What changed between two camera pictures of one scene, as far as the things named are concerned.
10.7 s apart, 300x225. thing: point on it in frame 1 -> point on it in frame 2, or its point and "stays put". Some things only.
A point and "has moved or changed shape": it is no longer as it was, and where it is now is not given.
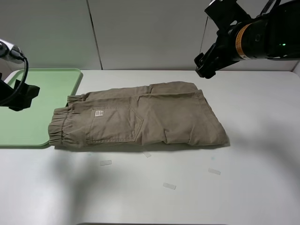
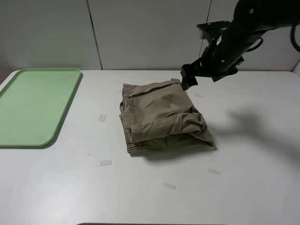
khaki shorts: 162,113 has moved or changed shape
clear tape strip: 211,170 stays put
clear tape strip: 104,162 stays put
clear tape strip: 170,186 stays put
